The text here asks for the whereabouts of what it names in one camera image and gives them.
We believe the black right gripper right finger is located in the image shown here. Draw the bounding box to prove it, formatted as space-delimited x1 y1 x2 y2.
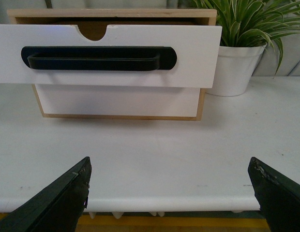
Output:
248 157 300 232

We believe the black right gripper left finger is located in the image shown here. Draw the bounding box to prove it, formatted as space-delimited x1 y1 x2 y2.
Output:
0 157 92 232

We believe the white drawer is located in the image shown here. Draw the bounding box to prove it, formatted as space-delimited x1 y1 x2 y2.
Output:
0 24 221 88
33 84 205 120

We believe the white plant pot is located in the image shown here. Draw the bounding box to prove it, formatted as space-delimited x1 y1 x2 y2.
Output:
207 45 265 97

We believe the green spider plant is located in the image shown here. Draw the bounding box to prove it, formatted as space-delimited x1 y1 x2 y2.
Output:
180 0 300 67

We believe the black drawer handle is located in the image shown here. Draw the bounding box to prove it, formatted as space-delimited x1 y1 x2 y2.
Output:
21 46 177 72

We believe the wooden drawer cabinet frame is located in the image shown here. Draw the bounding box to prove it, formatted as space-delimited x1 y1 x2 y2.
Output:
7 9 217 120

